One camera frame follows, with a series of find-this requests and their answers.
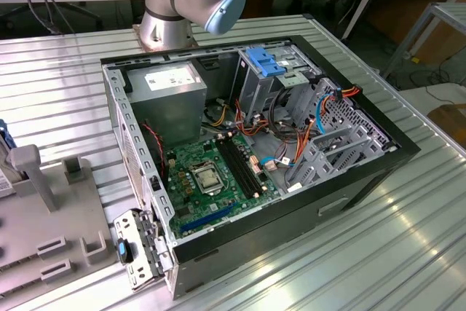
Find aluminium frame stand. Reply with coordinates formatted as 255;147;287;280
384;1;466;81

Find blue drive latch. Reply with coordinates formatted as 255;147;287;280
245;46;289;78

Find grey metal disk bay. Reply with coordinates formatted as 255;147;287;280
285;77;400;190

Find green motherboard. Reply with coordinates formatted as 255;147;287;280
165;132;283;241

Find orange black wire bundle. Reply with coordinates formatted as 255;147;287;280
203;88;317;177

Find grey power supply unit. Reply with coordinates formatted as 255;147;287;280
125;61;208;151

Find orange red power wire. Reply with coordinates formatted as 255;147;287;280
331;86;364;102

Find blue data wire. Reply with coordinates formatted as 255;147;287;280
316;92;336;135

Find black case fan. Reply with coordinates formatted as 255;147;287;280
140;118;170;181

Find silver CPU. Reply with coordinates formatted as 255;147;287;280
196;171;219;190

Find black PC case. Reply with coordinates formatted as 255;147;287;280
100;34;422;301

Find grey parts rack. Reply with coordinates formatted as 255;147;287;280
0;144;123;303

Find CPU socket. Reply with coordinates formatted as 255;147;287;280
188;165;227;197

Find blue black latch tab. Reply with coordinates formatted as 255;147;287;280
116;237;135;264

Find large brown cardboard box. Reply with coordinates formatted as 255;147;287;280
413;19;466;66

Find grey card retainer bracket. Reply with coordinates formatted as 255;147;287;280
113;208;175;292

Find hard disk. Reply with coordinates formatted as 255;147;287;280
0;118;18;201

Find grey optical drive cage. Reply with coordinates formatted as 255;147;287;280
231;43;323;126

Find blue expansion slot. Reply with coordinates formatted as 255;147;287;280
181;203;238;232

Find flat brown cardboard box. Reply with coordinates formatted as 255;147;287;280
427;104;466;146

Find black RAM slot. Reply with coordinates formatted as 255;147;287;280
230;135;266;194
226;137;262;196
217;139;255;200
222;138;258;198

